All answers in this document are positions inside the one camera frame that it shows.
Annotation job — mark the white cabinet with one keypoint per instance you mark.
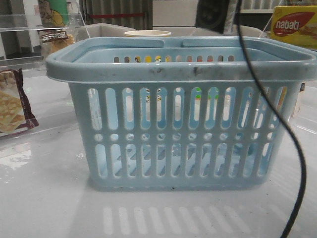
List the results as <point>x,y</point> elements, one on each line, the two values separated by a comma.
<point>174,13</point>

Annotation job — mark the grey armchair left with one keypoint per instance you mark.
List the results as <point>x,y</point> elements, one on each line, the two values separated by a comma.
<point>100,30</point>

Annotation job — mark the cracker snack bag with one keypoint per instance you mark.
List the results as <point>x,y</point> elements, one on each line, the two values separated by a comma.
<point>15,109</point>

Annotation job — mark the green cartoon snack bag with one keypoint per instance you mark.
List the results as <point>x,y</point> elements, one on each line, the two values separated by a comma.
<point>53,13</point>

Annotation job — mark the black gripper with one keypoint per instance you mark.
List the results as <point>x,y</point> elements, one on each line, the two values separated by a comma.
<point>211,14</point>

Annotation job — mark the yellow nabati wafer box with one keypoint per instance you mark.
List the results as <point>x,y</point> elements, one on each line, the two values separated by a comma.
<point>294,26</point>

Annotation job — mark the grey armchair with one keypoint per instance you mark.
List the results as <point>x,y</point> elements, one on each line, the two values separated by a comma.
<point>245,30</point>
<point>100,30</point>

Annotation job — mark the clear acrylic display stand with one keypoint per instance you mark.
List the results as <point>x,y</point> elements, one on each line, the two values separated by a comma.
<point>27,28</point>

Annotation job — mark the light blue plastic basket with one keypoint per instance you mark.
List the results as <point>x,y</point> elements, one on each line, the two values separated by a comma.
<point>174,112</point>

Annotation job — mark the packaged bread brown label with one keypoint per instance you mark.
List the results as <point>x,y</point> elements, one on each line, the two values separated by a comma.
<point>53,41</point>

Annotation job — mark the grey armchair right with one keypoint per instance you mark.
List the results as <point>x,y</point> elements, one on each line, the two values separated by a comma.
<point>245,30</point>

